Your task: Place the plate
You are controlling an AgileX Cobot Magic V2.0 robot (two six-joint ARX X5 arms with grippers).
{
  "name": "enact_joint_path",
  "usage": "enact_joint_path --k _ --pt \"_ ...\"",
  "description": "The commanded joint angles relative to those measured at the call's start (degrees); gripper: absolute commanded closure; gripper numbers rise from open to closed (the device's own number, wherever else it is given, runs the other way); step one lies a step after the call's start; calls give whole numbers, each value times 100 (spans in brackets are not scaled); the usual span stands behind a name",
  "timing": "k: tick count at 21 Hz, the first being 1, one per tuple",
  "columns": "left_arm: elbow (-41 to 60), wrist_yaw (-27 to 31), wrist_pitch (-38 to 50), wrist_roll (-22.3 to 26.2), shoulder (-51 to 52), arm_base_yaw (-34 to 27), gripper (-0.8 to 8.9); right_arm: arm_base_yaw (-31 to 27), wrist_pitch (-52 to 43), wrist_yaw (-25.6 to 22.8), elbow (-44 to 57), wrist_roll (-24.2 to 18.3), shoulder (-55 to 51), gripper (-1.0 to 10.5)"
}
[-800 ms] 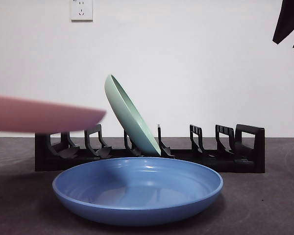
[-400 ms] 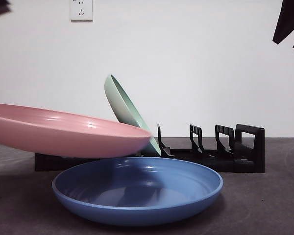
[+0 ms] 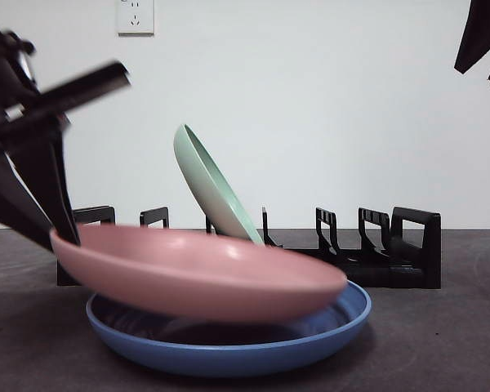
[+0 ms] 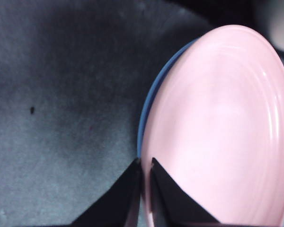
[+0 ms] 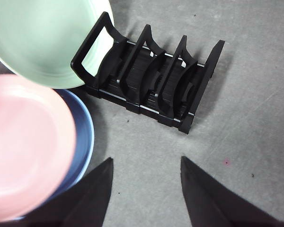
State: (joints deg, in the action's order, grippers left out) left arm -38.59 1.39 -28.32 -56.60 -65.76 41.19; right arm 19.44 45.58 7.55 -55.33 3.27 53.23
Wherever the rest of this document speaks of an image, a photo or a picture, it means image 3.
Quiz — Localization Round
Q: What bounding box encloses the black plastic plate rack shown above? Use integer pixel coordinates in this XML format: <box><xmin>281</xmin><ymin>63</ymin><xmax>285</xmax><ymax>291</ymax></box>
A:
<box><xmin>56</xmin><ymin>205</ymin><xmax>442</xmax><ymax>290</ymax></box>

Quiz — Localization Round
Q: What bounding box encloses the green round plate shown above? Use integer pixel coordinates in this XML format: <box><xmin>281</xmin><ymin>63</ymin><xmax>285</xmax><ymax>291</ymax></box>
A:
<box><xmin>172</xmin><ymin>123</ymin><xmax>266</xmax><ymax>246</ymax></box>

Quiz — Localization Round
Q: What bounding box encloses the white wall socket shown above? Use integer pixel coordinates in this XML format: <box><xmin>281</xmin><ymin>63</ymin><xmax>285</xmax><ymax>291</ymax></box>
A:
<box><xmin>117</xmin><ymin>0</ymin><xmax>155</xmax><ymax>37</ymax></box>

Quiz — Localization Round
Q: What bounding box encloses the blue round plate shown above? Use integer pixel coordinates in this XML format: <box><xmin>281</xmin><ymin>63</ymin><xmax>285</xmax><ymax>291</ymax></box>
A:
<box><xmin>85</xmin><ymin>279</ymin><xmax>372</xmax><ymax>379</ymax></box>

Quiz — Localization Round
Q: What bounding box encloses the pink round plate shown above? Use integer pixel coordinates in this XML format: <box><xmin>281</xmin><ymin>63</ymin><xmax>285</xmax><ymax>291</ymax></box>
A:
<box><xmin>49</xmin><ymin>223</ymin><xmax>348</xmax><ymax>324</ymax></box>

